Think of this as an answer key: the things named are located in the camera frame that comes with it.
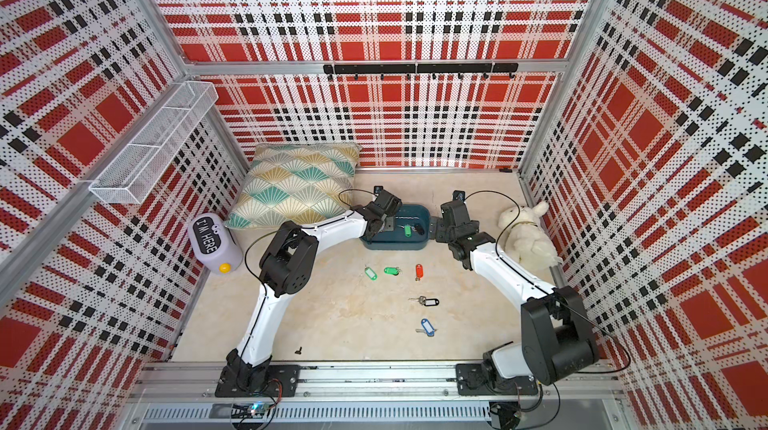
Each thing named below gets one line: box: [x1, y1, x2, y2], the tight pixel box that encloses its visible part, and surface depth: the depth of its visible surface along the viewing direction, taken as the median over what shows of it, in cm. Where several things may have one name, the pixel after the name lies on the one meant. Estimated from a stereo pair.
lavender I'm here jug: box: [188, 212, 243, 275], surface depth 90 cm
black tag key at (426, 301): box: [408, 295, 440, 306], surface depth 89 cm
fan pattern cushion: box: [225, 143, 363, 230], surface depth 97 cm
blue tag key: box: [415, 318, 437, 337], surface depth 84 cm
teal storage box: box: [360, 204, 430, 251], surface depth 104 cm
